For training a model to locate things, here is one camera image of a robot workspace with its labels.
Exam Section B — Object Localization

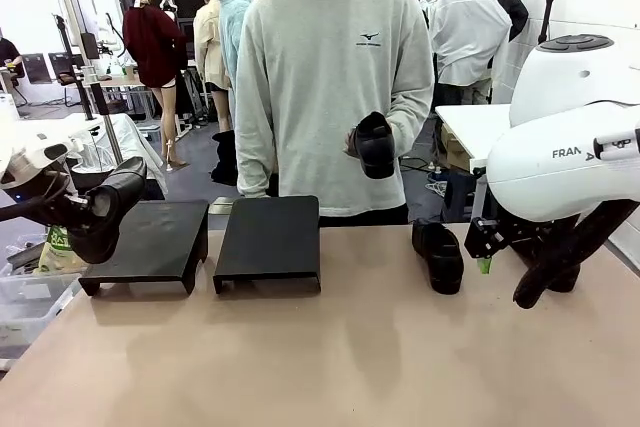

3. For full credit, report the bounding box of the person left hand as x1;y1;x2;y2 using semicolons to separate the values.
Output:
341;127;362;158

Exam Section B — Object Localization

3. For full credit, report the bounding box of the black office chair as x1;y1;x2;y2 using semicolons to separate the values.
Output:
57;66;86;108

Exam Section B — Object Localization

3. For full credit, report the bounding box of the black leather shoe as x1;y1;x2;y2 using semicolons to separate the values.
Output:
348;111;397;181
67;156;149;264
411;218;465;296

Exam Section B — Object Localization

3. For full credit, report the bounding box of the low white table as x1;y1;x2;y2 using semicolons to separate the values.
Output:
0;114;101;148

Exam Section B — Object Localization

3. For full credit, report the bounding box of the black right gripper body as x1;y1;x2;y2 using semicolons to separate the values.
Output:
502;219;544;253

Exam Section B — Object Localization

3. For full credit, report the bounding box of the black case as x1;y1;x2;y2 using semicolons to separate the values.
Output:
442;171;484;223

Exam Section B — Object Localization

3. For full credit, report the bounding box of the mannequin in light blue fleece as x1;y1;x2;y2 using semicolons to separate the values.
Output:
218;0;254;118

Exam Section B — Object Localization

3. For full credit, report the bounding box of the person left forearm grey sleeve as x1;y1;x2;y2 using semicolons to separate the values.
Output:
387;91;435;156

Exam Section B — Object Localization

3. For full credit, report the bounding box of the silver aluminium pole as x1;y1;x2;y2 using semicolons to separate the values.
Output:
49;0;125;163

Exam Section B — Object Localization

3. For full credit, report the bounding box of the green yellow snack bag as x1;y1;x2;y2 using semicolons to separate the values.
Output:
34;224;91;276

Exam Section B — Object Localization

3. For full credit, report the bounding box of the clear plastic bin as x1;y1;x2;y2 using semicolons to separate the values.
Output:
0;271;84;348

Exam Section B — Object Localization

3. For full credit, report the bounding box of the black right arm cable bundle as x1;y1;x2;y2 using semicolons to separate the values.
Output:
513;199;631;310

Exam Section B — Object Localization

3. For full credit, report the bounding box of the grey cover cloth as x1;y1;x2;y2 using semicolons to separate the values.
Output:
107;114;166;183

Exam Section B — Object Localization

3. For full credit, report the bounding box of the brown cardboard box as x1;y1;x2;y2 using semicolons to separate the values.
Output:
439;121;481;173

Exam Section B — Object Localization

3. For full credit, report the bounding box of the black tripod stand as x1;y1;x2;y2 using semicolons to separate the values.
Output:
537;0;559;46

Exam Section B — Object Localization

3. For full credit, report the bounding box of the black boots pair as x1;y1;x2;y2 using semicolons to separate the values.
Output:
210;130;241;186

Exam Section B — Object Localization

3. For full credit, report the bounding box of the mannequin in white shirt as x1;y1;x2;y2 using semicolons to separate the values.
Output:
429;0;514;106

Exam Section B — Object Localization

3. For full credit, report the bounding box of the background person black tshirt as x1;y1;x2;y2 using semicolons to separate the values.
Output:
0;36;24;78

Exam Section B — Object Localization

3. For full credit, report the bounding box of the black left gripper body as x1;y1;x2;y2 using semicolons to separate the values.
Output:
29;186;89;233

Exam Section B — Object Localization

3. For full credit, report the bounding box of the black metal shoe stand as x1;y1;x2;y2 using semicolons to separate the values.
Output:
213;195;322;295
79;200;210;297

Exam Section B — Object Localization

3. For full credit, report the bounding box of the background wooden desk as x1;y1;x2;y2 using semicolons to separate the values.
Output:
97;74;151;116

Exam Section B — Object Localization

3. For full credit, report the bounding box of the person in grey sweatshirt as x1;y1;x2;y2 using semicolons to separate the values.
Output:
234;0;435;227

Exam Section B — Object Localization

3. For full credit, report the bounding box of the person right forearm grey sleeve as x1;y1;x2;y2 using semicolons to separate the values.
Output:
234;111;281;198

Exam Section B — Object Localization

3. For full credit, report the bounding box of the mannequin in cream jacket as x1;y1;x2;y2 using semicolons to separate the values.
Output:
192;0;234;134

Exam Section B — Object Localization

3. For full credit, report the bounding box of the mannequin in dark red sweater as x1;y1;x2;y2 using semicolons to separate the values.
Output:
122;0;195;172

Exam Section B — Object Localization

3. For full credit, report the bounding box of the black camera stand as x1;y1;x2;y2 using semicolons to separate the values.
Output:
53;14;97;122

